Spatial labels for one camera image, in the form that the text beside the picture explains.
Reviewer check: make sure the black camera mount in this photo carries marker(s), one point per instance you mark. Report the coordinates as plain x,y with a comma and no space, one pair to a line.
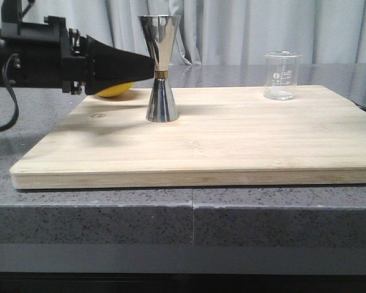
12,15

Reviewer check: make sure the clear glass beaker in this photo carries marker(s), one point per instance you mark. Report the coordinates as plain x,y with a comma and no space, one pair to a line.
281,74

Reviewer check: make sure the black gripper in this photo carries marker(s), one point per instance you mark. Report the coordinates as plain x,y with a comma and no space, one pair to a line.
51,56

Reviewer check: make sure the wooden cutting board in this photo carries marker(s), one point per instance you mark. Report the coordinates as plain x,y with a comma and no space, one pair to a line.
224,136

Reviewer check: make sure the yellow lemon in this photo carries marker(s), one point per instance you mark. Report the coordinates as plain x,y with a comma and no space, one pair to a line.
115,90

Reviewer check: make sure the steel hourglass jigger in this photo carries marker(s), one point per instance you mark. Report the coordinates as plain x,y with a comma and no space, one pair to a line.
160,33

